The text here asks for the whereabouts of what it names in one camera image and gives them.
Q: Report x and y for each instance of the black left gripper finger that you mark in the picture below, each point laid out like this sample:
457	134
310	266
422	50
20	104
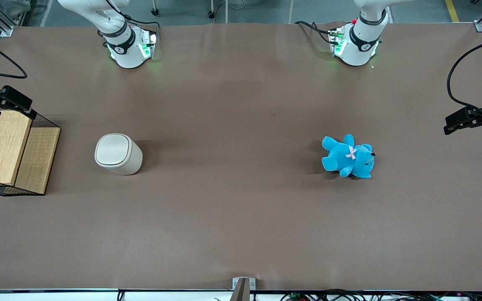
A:
462	127
460	113

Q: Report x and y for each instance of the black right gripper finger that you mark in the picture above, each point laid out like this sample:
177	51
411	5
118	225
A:
17	95
15	103

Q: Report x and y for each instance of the white lidded trash can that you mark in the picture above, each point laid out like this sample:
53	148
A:
117	154

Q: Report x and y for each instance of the blue teddy bear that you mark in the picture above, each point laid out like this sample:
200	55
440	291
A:
347	156

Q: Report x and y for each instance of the black caster wheel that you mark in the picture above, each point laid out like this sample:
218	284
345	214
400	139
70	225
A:
211	14
155	11

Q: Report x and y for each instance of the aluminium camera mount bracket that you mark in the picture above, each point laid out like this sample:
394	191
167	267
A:
243	286

